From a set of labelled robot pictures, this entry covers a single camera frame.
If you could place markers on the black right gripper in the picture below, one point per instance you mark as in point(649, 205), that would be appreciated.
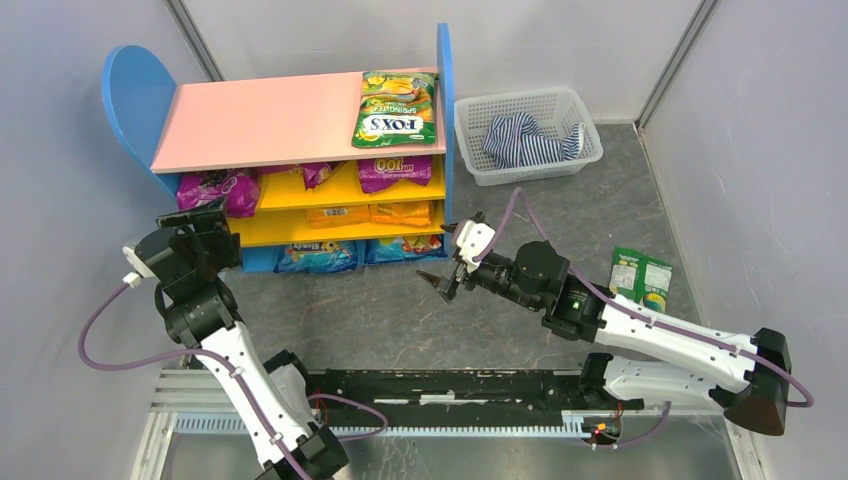
point(454, 277)

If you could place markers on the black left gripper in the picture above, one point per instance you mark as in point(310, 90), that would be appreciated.
point(192, 220)

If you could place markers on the purple grape candy bag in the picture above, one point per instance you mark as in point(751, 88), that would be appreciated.
point(240, 188)

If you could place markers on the blue Blendy candy bag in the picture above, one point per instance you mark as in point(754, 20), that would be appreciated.
point(317, 257)

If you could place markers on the orange mango candy bag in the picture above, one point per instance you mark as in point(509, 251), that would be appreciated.
point(337, 216)

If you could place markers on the purple 100 candy bag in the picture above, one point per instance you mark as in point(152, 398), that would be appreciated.
point(313, 174)

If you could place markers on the green Fox's candy bag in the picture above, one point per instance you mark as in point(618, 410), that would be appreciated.
point(396, 108)

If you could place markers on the green candy bag face down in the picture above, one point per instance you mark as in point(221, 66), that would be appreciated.
point(641, 278)

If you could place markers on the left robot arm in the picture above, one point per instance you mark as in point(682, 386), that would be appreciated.
point(290, 443)

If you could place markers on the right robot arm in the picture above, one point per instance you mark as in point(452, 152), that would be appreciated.
point(745, 377)

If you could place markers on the blue Blendy bag on shelf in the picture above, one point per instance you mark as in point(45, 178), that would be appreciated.
point(404, 249)

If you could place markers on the orange candy bag on shelf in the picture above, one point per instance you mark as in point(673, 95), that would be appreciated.
point(409, 213)

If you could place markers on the blue pink yellow shelf unit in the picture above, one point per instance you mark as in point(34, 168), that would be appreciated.
point(170, 128)

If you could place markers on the purple 100 bag on shelf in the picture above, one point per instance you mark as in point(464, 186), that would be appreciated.
point(376, 175)

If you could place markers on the blue white striped cloth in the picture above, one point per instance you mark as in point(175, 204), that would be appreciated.
point(519, 141)

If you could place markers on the white plastic mesh basket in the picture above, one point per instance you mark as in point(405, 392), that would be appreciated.
point(555, 110)

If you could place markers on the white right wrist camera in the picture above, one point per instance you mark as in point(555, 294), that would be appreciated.
point(472, 244)

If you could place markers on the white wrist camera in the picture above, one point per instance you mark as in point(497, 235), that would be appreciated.
point(472, 244)
point(152, 257)

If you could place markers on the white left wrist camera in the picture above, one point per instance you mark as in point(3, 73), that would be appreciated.
point(152, 257)

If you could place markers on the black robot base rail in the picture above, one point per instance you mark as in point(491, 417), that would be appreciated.
point(466, 401)

